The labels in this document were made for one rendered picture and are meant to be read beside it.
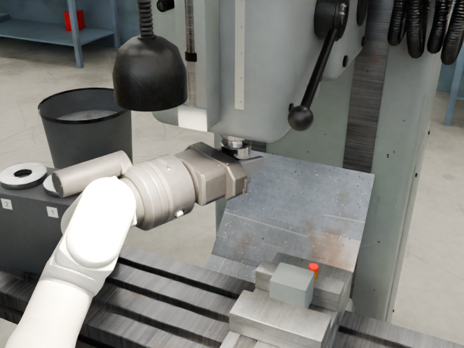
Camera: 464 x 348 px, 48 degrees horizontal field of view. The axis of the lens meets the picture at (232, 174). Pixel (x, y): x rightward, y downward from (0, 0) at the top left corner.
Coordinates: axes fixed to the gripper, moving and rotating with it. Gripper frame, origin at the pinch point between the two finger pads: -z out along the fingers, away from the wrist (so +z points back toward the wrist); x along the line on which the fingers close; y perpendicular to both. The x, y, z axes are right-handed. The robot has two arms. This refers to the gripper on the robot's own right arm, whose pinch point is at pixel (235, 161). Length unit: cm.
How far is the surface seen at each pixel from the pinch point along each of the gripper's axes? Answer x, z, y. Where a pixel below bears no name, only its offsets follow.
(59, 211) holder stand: 29.3, 17.4, 16.2
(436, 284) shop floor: 27, -147, 122
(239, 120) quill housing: -7.9, 6.4, -10.9
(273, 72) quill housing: -11.4, 4.4, -17.5
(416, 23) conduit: -11.1, -25.4, -19.1
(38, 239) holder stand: 34.5, 20.7, 23.8
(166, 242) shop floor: 135, -71, 123
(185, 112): -4.7, 12.3, -12.5
